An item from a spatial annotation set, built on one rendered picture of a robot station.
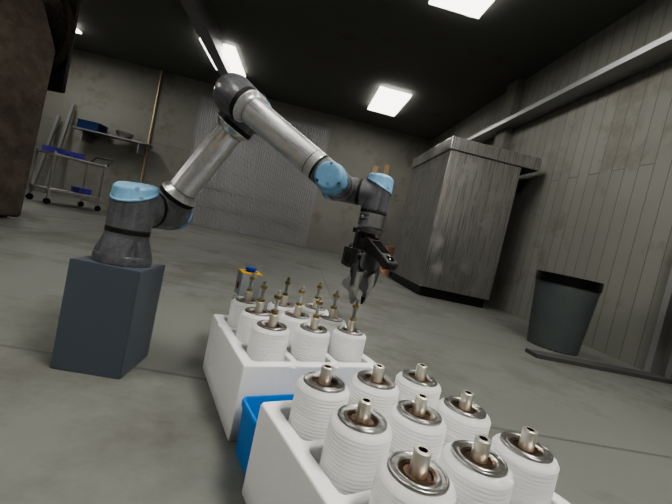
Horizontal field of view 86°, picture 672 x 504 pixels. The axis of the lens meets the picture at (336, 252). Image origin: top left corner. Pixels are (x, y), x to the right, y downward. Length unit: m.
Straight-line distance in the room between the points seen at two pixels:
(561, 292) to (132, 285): 2.81
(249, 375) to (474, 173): 4.08
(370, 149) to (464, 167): 5.03
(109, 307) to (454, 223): 3.91
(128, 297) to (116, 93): 9.42
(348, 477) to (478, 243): 4.21
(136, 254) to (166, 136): 8.68
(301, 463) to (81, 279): 0.79
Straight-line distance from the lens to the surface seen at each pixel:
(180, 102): 9.86
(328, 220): 9.04
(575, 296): 3.17
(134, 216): 1.13
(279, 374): 0.91
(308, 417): 0.65
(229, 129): 1.17
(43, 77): 4.43
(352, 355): 1.02
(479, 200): 4.65
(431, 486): 0.50
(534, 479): 0.67
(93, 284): 1.15
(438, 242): 4.44
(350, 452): 0.56
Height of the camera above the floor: 0.51
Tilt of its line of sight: 3 degrees down
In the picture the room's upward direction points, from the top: 12 degrees clockwise
